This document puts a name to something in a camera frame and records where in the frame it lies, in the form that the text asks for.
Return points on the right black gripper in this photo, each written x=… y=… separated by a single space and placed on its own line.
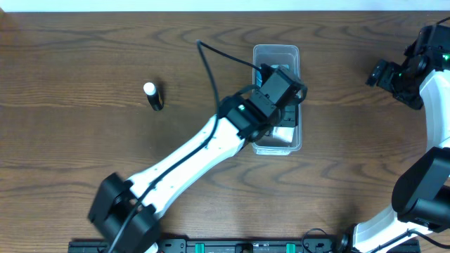
x=387 y=75

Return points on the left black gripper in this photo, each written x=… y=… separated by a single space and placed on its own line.
x=288 y=117

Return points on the white green Panadol box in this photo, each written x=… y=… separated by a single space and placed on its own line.
x=284 y=134

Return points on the blue Kool Fever box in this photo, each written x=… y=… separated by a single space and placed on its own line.
x=260 y=77

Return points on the dark bottle white cap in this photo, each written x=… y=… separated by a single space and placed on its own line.
x=153 y=96

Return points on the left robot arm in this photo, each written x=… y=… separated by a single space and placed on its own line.
x=127 y=212

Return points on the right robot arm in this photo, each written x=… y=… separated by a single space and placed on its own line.
x=420 y=198

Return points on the clear plastic container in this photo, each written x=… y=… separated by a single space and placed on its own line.
x=283 y=55

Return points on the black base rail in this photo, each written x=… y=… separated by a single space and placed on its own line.
x=180 y=245

